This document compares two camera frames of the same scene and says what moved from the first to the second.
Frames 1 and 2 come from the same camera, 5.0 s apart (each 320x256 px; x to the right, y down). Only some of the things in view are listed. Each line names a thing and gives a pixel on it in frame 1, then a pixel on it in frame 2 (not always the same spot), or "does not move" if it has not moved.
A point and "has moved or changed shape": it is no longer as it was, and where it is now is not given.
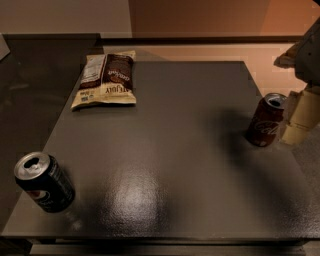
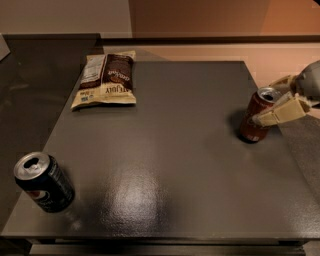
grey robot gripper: [310, 58] to [309, 82]
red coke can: [266, 123] has moved or changed shape
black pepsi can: [46, 182] does not move
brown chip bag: [107, 79] does not move
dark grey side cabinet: [36, 79] does not move
